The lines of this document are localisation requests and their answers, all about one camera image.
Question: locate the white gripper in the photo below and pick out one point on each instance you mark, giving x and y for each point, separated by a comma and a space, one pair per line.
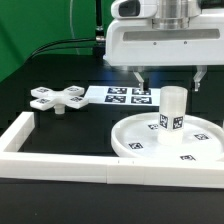
136, 43

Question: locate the white round table top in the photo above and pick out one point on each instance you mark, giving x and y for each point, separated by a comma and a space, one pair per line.
136, 137

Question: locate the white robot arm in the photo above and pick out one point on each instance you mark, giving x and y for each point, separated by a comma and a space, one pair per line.
163, 14

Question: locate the black vertical pole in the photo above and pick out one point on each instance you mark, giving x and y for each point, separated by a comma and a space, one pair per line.
99, 48

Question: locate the white marker tag sheet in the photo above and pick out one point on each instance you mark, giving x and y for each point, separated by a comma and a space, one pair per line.
122, 96

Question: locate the white cross-shaped table base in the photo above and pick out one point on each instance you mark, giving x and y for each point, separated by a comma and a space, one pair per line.
46, 98

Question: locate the white U-shaped fence frame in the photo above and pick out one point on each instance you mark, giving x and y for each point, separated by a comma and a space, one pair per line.
97, 169

